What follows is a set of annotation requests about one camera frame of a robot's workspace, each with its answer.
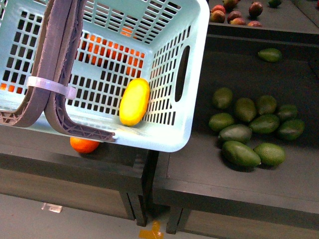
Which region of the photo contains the yellow mango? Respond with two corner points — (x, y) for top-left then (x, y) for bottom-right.
(119, 78), (150, 126)

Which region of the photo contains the light blue plastic basket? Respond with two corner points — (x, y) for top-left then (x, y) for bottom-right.
(0, 0), (209, 152)

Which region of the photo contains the orange fruit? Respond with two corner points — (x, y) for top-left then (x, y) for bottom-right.
(70, 137), (100, 154)

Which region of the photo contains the lone green avocado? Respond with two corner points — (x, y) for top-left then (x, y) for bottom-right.
(257, 48), (282, 63)

